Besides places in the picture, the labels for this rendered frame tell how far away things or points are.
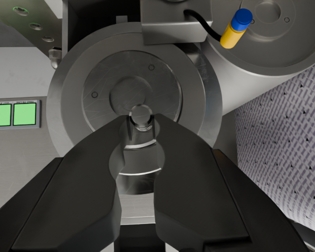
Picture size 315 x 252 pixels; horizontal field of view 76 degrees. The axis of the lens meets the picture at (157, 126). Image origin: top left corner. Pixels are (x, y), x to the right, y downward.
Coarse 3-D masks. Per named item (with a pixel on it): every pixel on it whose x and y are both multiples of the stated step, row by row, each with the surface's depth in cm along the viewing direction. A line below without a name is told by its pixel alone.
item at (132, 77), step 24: (96, 72) 15; (120, 72) 15; (144, 72) 15; (168, 72) 15; (96, 96) 15; (120, 96) 15; (144, 96) 15; (168, 96) 15; (96, 120) 15; (144, 144) 14
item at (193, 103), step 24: (96, 48) 16; (120, 48) 16; (144, 48) 16; (168, 48) 16; (72, 72) 16; (192, 72) 16; (72, 96) 16; (192, 96) 16; (72, 120) 16; (192, 120) 16; (72, 144) 15; (144, 168) 15
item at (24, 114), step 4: (16, 104) 49; (20, 104) 49; (24, 104) 49; (28, 104) 49; (32, 104) 49; (16, 108) 49; (20, 108) 49; (24, 108) 49; (28, 108) 49; (32, 108) 49; (16, 112) 49; (20, 112) 49; (24, 112) 49; (28, 112) 49; (32, 112) 49; (16, 116) 49; (20, 116) 49; (24, 116) 49; (28, 116) 49; (32, 116) 49; (16, 120) 49; (20, 120) 49; (24, 120) 49; (28, 120) 49; (32, 120) 49
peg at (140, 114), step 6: (132, 108) 12; (138, 108) 12; (144, 108) 12; (132, 114) 12; (138, 114) 12; (144, 114) 12; (150, 114) 12; (132, 120) 12; (138, 120) 12; (144, 120) 12; (150, 120) 12; (138, 126) 12; (144, 126) 12; (150, 126) 14
